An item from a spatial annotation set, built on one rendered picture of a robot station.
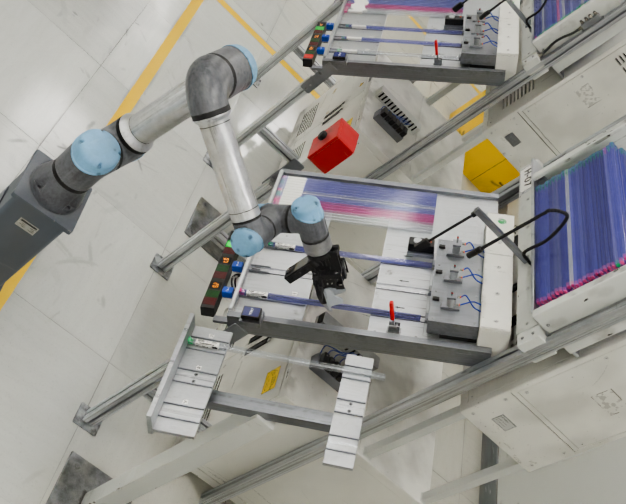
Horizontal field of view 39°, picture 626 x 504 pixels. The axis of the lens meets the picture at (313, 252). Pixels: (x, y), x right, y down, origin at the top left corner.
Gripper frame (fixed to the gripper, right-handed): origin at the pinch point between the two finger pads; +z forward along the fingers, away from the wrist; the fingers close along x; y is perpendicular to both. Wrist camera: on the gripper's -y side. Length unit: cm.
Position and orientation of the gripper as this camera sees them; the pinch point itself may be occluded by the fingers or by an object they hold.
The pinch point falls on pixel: (328, 305)
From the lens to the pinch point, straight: 242.2
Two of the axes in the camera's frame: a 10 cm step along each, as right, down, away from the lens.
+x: 1.9, -6.4, 7.4
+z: 2.3, 7.7, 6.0
